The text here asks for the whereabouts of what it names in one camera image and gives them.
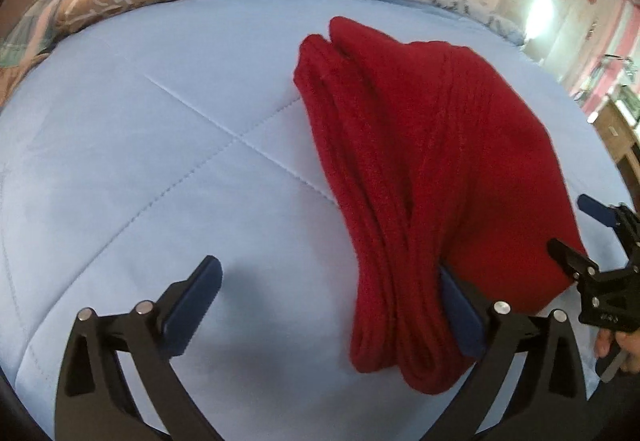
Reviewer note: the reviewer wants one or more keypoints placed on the person's right hand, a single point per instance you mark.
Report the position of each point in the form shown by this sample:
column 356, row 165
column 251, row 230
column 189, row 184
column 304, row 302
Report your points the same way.
column 631, row 353

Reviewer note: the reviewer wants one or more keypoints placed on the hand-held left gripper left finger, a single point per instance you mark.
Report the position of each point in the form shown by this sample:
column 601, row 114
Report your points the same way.
column 195, row 306

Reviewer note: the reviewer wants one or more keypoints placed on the wooden cabinet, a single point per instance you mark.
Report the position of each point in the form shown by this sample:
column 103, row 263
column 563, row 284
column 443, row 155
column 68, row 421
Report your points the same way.
column 617, row 131

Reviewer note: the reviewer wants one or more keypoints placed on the plaid pillow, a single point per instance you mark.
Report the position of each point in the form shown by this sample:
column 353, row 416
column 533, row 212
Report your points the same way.
column 30, row 31

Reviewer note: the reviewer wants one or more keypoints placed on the light blue quilted bedspread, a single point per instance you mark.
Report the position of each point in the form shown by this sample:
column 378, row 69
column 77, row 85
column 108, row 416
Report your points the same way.
column 150, row 171

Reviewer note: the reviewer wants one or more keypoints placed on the brown quilted blanket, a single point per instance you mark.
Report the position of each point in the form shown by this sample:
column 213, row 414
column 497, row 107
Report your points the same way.
column 12, row 81

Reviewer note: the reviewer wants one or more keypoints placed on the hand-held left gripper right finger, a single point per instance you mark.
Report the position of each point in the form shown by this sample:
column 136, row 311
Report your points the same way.
column 462, row 316

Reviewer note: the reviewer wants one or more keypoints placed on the red knit sweater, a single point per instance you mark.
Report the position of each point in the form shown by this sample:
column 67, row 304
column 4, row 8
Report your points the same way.
column 425, row 146

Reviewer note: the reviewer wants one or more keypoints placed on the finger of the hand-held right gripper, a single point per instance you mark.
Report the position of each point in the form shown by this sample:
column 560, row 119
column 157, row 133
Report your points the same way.
column 595, row 208
column 570, row 256

